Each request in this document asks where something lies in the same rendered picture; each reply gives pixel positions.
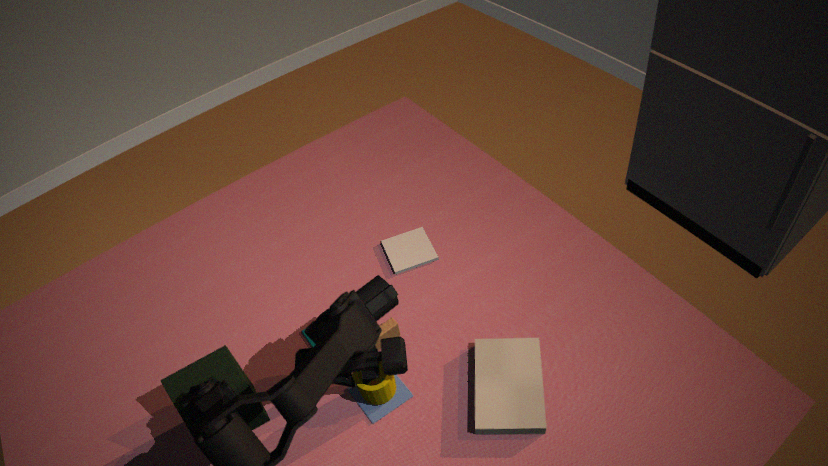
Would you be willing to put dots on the beige rectangular box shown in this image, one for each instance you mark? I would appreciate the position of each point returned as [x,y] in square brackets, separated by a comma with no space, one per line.
[509,387]

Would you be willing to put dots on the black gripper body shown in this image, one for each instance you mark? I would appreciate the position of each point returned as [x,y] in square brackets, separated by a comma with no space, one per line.
[392,355]

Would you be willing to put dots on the beige flat square pad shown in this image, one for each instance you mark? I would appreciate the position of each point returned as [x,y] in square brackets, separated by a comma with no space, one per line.
[409,250]

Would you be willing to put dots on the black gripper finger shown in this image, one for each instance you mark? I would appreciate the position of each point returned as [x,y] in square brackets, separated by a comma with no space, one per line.
[370,375]
[346,379]

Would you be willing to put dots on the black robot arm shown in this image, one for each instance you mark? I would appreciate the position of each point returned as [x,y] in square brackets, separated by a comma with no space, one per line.
[346,330]

